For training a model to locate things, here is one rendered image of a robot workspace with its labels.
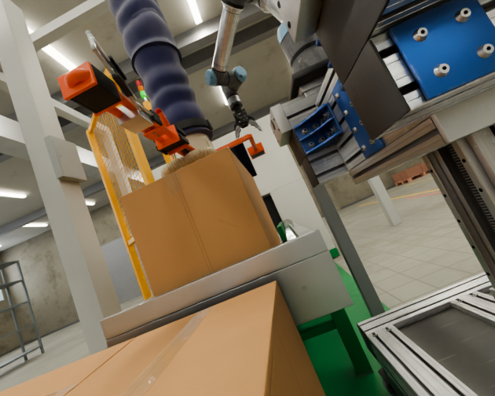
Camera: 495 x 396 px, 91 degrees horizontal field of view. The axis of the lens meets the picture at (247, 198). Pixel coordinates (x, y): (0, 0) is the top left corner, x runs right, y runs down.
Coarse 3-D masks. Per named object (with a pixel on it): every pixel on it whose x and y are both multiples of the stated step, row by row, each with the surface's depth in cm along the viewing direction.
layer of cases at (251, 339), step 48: (144, 336) 60; (192, 336) 44; (240, 336) 35; (288, 336) 43; (48, 384) 54; (96, 384) 41; (144, 384) 33; (192, 384) 27; (240, 384) 24; (288, 384) 29
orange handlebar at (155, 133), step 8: (72, 72) 45; (80, 72) 46; (88, 72) 46; (64, 80) 46; (72, 80) 46; (80, 80) 46; (128, 104) 58; (112, 112) 58; (120, 112) 60; (152, 120) 68; (152, 128) 76; (160, 128) 73; (152, 136) 75; (160, 136) 77; (168, 136) 80; (248, 136) 111; (232, 144) 112; (184, 152) 98
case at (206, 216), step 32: (224, 160) 75; (160, 192) 78; (192, 192) 76; (224, 192) 74; (256, 192) 108; (160, 224) 77; (192, 224) 75; (224, 224) 74; (256, 224) 72; (160, 256) 76; (192, 256) 74; (224, 256) 73; (160, 288) 75
